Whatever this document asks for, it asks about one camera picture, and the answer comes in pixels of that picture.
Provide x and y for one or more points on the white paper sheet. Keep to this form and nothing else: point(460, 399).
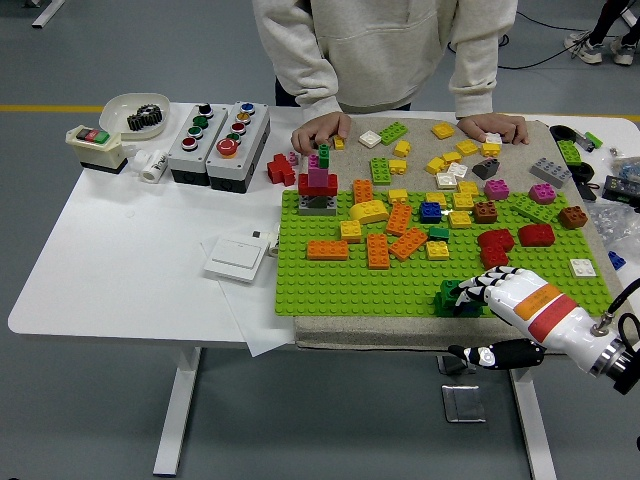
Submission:
point(256, 326)

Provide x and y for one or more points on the white table foot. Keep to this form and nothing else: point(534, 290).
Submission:
point(48, 14)

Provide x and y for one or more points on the clear bag blue parts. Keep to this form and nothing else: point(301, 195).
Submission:
point(626, 165)

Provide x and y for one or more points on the small dark green brick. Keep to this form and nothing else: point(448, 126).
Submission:
point(439, 234)

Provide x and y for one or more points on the white plastic bowl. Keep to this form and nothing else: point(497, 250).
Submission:
point(114, 113)

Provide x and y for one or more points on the white pipe fitting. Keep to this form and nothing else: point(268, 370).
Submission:
point(154, 170)

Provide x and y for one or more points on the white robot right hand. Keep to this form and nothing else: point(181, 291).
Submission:
point(540, 310)

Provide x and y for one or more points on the small pink brick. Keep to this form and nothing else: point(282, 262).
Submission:
point(293, 159)

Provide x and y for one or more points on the metal floor plate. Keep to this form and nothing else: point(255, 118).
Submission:
point(463, 402)

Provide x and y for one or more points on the orange long brick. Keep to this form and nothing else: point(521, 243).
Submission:
point(326, 251)
point(399, 220)
point(377, 251)
point(407, 245)
point(363, 191)

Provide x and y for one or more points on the dark green long brick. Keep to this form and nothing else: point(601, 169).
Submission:
point(440, 307)
point(447, 289)

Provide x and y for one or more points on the lime green long brick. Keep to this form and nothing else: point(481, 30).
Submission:
point(394, 133)
point(532, 207)
point(381, 171)
point(570, 151)

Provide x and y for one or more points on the lime green studded baseplate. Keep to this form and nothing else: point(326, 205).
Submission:
point(350, 290)

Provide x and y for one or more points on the metal table bracket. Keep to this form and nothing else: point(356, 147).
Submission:
point(442, 365)

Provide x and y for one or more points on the white table leg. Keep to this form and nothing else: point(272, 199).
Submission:
point(532, 425)
point(176, 410)

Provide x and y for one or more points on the yellow curved brick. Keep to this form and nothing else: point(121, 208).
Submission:
point(369, 212)

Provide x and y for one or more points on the small blue brick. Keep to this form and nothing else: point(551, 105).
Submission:
point(616, 260)

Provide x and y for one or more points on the grey-brown foam mat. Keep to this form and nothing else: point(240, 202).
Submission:
point(375, 332)

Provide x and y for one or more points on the brown square brick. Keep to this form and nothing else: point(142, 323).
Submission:
point(573, 218)
point(485, 213)

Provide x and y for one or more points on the dark grey sloped brick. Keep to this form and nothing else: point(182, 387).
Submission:
point(486, 170)

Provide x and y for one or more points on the multicolour brick tower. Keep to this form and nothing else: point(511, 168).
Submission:
point(317, 187)

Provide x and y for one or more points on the person's right forearm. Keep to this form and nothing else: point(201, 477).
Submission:
point(320, 95)

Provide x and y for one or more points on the blue square brick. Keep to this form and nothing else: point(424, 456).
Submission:
point(470, 311)
point(431, 213)

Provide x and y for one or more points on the black flat part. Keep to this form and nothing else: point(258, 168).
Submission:
point(590, 191)

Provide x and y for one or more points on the grey four-button control box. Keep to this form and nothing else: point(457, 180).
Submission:
point(184, 158)

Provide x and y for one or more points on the person's right hand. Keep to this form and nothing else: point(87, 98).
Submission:
point(322, 129)

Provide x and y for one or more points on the black metal gear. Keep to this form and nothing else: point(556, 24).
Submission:
point(146, 120)

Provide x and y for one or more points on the silver tool green tip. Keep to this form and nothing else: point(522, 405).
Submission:
point(583, 138)

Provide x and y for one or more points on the white wall switch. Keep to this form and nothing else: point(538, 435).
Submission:
point(234, 261)

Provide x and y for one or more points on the grey emergency stop box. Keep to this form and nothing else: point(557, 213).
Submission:
point(236, 168)

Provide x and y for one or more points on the red cross-shaped brick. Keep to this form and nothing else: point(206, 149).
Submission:
point(280, 172)

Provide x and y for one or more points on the black electronics box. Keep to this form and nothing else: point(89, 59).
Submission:
point(621, 187)

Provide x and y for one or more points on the person's left forearm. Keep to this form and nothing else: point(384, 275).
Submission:
point(475, 92)

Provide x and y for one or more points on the small yellow brick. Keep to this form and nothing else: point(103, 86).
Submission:
point(340, 143)

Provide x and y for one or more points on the cream red-green switch box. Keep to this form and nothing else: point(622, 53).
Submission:
point(96, 153)

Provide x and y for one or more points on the white tile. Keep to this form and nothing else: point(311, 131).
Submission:
point(370, 139)
point(446, 181)
point(584, 268)
point(494, 139)
point(458, 170)

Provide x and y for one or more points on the background person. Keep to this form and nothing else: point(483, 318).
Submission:
point(590, 50)

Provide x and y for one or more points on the person's left hand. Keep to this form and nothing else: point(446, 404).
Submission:
point(495, 125)

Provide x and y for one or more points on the yellow square brick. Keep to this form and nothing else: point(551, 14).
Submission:
point(466, 147)
point(463, 202)
point(399, 167)
point(458, 221)
point(491, 150)
point(444, 130)
point(451, 157)
point(398, 197)
point(350, 232)
point(437, 251)
point(469, 188)
point(436, 164)
point(403, 149)
point(436, 199)

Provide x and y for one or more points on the light grey long brick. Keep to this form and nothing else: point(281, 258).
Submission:
point(551, 172)

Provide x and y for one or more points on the pink square brick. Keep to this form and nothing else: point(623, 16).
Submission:
point(542, 194)
point(497, 190)

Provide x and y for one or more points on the clear bag of screws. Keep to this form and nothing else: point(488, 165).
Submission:
point(615, 225)

